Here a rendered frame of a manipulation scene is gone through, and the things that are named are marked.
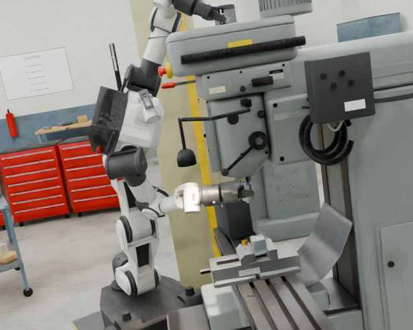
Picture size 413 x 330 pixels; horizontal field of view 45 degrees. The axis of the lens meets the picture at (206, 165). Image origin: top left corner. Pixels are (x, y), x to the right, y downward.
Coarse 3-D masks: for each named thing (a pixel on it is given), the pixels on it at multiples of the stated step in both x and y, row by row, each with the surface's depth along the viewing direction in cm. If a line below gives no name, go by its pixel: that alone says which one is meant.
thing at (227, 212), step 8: (240, 200) 238; (216, 208) 254; (224, 208) 239; (232, 208) 238; (240, 208) 239; (248, 208) 240; (216, 216) 257; (224, 216) 242; (232, 216) 238; (240, 216) 239; (248, 216) 241; (224, 224) 245; (232, 224) 239; (240, 224) 240; (248, 224) 241; (224, 232) 249; (232, 232) 240; (240, 232) 241; (248, 232) 242
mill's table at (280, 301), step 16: (256, 224) 256; (224, 240) 241; (240, 240) 238; (240, 288) 190; (256, 288) 188; (272, 288) 191; (288, 288) 189; (304, 288) 182; (256, 304) 176; (272, 304) 174; (288, 304) 172; (304, 304) 171; (256, 320) 165; (272, 320) 165; (288, 320) 167; (304, 320) 161; (320, 320) 159
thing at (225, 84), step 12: (216, 72) 181; (228, 72) 181; (240, 72) 181; (252, 72) 182; (264, 72) 182; (276, 72) 183; (288, 72) 183; (204, 84) 181; (216, 84) 181; (228, 84) 181; (240, 84) 182; (276, 84) 184; (288, 84) 184; (204, 96) 182; (216, 96) 182; (228, 96) 183
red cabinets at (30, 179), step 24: (48, 144) 654; (72, 144) 636; (0, 168) 675; (24, 168) 641; (48, 168) 644; (72, 168) 642; (96, 168) 641; (24, 192) 646; (48, 192) 650; (72, 192) 649; (96, 192) 648; (0, 216) 647; (24, 216) 653; (48, 216) 657
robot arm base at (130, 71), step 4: (132, 64) 222; (128, 68) 221; (132, 68) 219; (128, 72) 220; (132, 72) 219; (128, 76) 219; (132, 76) 219; (128, 80) 219; (160, 80) 224; (128, 84) 220; (156, 84) 224; (160, 84) 225; (128, 88) 220; (132, 88) 221; (136, 88) 221; (140, 88) 222; (156, 88) 224; (148, 92) 224; (152, 92) 224; (156, 92) 225; (156, 96) 226
